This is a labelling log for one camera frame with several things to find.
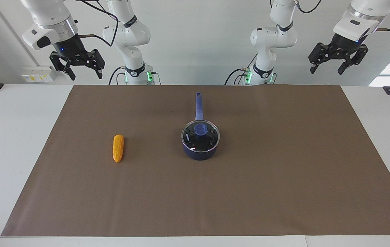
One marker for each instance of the white wall socket box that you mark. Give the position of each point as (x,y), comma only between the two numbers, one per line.
(37,75)

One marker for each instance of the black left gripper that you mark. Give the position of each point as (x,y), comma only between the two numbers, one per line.
(345,46)

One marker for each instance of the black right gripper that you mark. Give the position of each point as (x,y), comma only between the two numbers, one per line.
(73,48)

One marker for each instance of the glass lid with blue knob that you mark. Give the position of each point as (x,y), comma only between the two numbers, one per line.
(209,137)

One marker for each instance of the brown table mat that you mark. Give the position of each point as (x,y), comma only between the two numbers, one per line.
(250,188)

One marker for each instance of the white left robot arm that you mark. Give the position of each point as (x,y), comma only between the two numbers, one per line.
(273,37)

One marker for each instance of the dark blue saucepan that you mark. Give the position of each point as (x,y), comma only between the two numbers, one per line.
(199,106)

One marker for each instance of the yellow toy corn cob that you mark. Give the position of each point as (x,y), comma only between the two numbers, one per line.
(118,148)

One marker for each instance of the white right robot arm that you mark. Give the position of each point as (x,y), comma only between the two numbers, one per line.
(126,34)

